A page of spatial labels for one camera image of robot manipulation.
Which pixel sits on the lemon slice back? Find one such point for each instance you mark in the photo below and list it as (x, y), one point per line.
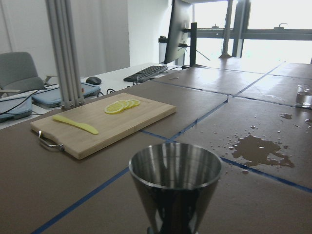
(135, 102)

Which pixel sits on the lemon slice front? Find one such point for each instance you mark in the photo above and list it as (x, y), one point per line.
(114, 108)

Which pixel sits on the black computer monitor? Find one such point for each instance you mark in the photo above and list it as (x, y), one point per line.
(177, 35)

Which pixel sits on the grey office chair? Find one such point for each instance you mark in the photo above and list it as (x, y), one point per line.
(18, 72)

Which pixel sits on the clear glass shaker cup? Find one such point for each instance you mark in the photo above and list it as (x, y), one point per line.
(304, 96)

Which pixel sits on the steel jigger measuring cup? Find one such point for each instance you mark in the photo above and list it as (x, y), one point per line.
(175, 182)

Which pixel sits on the yellow plastic knife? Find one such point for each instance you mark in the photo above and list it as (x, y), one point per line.
(83, 126)

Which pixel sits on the aluminium frame post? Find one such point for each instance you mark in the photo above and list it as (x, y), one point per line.
(64, 47)

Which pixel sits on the black keyboard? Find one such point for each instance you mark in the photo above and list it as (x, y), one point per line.
(145, 74)

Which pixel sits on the bamboo cutting board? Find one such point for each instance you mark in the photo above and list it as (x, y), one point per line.
(111, 128)

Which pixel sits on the water bottle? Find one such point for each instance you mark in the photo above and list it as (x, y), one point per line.
(162, 43)

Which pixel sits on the blue grey laptop case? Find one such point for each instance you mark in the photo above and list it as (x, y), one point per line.
(51, 97)

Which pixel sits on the black computer mouse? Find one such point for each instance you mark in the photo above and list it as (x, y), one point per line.
(94, 80)

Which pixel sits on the lemon slice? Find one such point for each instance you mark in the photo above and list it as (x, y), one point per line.
(135, 102)
(131, 104)
(125, 104)
(114, 108)

